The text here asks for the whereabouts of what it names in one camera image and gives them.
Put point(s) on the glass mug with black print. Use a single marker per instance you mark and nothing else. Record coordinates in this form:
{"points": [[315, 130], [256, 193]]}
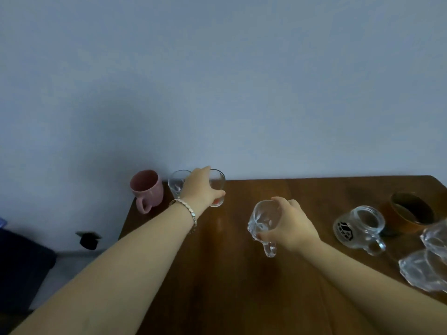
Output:
{"points": [[356, 228]]}

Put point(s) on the person's left forearm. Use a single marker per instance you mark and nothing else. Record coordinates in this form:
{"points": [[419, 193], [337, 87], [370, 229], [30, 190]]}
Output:
{"points": [[132, 261]]}

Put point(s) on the clear drinking glass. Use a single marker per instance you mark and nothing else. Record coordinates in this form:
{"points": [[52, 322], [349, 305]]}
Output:
{"points": [[175, 183]]}

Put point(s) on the person's right forearm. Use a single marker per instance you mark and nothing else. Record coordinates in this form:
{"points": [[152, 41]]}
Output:
{"points": [[370, 293]]}

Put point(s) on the faceted clear glass mug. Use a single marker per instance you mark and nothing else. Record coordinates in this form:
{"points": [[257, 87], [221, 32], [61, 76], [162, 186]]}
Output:
{"points": [[436, 237], [424, 270]]}

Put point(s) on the dark blue furniture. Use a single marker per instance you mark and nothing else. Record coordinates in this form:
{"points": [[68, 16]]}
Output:
{"points": [[21, 268]]}

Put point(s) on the clear glass with red base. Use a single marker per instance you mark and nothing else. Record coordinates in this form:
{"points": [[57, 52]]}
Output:
{"points": [[218, 181]]}

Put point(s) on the pink ceramic mug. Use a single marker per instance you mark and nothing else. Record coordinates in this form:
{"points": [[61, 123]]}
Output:
{"points": [[148, 190]]}

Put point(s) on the small black object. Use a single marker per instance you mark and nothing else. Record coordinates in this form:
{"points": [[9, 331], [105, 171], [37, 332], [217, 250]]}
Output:
{"points": [[89, 240]]}

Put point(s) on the person's left thumb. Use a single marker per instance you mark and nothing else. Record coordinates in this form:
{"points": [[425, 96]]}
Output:
{"points": [[217, 196]]}

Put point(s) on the brown ceramic cup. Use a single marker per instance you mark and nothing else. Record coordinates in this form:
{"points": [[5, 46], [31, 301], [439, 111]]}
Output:
{"points": [[408, 214]]}

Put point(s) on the person's right hand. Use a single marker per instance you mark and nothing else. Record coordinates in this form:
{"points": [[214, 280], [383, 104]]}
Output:
{"points": [[295, 228]]}

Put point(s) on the person's right thumb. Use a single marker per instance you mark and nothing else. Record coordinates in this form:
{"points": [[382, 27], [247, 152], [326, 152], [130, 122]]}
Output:
{"points": [[267, 235]]}

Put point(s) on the person's left hand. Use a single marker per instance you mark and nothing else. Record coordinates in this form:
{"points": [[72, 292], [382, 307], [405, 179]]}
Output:
{"points": [[198, 190]]}

